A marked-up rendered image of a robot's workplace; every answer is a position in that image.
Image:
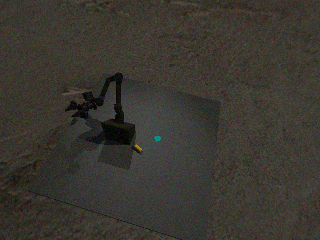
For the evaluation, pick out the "cyan circle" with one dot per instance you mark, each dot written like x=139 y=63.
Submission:
x=157 y=138

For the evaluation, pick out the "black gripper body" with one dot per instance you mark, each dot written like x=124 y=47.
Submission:
x=84 y=108

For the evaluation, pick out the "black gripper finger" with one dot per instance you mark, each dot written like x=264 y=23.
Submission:
x=71 y=107
x=78 y=114

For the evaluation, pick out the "yellow cylinder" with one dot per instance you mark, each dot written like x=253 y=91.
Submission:
x=138 y=148

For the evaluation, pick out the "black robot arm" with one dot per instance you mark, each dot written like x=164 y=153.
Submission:
x=88 y=96

